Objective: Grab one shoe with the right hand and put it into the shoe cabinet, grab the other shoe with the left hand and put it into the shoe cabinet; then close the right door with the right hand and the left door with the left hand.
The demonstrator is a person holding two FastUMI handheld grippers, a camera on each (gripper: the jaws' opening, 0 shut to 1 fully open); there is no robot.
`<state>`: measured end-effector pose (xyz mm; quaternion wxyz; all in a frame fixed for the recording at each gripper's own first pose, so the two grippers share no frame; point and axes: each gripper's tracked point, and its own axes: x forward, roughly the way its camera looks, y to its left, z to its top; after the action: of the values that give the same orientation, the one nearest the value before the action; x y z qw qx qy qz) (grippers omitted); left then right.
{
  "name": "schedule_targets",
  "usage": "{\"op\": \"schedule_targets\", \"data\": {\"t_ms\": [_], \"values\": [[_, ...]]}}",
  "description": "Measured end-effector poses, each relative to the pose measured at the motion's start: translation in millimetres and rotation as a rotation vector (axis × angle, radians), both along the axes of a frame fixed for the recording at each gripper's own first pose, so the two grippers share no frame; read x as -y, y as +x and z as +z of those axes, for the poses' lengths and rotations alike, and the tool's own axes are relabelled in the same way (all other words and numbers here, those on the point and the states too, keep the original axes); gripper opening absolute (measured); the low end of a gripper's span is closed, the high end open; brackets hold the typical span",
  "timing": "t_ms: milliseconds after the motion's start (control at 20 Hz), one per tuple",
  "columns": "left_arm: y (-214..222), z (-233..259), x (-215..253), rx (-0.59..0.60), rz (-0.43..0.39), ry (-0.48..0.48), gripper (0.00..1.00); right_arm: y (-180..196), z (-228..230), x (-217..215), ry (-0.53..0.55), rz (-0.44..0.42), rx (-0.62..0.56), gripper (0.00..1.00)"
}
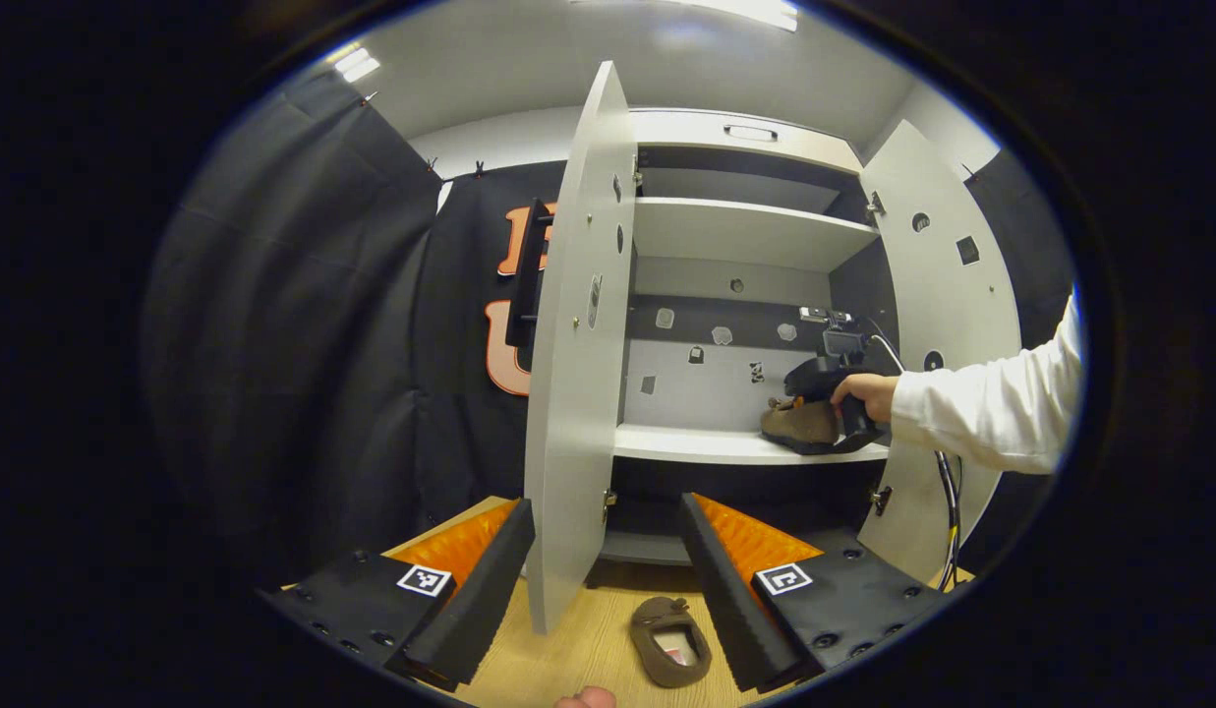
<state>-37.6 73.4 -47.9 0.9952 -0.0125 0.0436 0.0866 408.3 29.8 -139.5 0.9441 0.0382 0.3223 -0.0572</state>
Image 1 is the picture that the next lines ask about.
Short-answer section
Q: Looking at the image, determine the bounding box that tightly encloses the white shoe cabinet door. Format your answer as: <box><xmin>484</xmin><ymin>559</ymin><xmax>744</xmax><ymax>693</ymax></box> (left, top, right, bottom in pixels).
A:
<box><xmin>856</xmin><ymin>120</ymin><xmax>1023</xmax><ymax>586</ymax></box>
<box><xmin>524</xmin><ymin>61</ymin><xmax>640</xmax><ymax>635</ymax></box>

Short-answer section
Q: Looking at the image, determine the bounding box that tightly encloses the white shoe cabinet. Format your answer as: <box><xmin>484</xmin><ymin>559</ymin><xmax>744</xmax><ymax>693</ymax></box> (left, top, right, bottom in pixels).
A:
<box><xmin>608</xmin><ymin>108</ymin><xmax>898</xmax><ymax>566</ymax></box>

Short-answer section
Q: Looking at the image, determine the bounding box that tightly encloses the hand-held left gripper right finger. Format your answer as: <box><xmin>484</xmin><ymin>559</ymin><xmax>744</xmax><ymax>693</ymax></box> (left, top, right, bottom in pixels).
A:
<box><xmin>678</xmin><ymin>492</ymin><xmax>948</xmax><ymax>694</ymax></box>

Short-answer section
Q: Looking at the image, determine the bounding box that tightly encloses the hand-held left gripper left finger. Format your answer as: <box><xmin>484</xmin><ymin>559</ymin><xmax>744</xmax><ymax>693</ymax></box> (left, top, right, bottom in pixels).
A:
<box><xmin>259</xmin><ymin>497</ymin><xmax>537</xmax><ymax>692</ymax></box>

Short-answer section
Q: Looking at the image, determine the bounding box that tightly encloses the white cabinet drawer front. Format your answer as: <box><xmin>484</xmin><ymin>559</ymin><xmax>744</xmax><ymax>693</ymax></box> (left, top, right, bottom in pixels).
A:
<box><xmin>627</xmin><ymin>108</ymin><xmax>864</xmax><ymax>176</ymax></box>

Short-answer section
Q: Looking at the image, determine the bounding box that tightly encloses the black door handle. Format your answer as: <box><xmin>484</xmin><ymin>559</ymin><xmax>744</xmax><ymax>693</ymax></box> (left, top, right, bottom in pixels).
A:
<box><xmin>506</xmin><ymin>197</ymin><xmax>556</xmax><ymax>350</ymax></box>

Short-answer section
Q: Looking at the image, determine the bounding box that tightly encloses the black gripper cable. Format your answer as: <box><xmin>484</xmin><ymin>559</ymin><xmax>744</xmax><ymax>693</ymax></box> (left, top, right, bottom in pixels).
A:
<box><xmin>863</xmin><ymin>317</ymin><xmax>964</xmax><ymax>591</ymax></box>

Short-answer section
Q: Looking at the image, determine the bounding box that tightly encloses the ceiling light panel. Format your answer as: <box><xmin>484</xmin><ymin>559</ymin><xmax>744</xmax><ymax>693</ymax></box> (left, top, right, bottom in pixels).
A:
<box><xmin>332</xmin><ymin>44</ymin><xmax>382</xmax><ymax>85</ymax></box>

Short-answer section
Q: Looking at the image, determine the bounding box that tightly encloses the brown fuzzy shoe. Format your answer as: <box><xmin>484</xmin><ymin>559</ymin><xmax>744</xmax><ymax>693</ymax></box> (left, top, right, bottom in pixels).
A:
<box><xmin>629</xmin><ymin>596</ymin><xmax>713</xmax><ymax>689</ymax></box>
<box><xmin>760</xmin><ymin>396</ymin><xmax>844</xmax><ymax>455</ymax></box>

